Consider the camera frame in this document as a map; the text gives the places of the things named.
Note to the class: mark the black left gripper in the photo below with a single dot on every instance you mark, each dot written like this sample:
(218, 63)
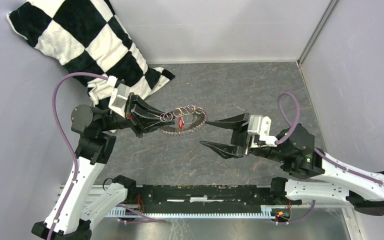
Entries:
(140, 105)

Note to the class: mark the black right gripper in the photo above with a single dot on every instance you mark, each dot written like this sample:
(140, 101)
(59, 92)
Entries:
(239, 137)

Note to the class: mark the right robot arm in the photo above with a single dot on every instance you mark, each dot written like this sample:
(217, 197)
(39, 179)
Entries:
(314, 174)

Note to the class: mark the red plastic tag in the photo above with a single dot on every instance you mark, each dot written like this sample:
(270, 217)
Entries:
(181, 123)

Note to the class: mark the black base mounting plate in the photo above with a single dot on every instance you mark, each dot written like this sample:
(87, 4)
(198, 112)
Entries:
(205, 199)

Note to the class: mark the black white checkered pillow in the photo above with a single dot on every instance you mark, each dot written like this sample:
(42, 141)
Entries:
(87, 38)

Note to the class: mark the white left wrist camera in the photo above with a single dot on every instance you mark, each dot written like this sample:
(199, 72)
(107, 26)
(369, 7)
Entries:
(119, 96)

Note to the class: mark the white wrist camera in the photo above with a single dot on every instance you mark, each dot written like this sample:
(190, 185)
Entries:
(119, 96)
(258, 131)

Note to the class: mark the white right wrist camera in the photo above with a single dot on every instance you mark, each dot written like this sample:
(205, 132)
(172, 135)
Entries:
(258, 131)

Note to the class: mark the white toothed cable duct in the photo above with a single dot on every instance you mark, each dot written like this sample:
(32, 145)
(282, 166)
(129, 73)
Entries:
(263, 213)

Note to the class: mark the aluminium rail frame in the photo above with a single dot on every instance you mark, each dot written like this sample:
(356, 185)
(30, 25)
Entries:
(329, 195)

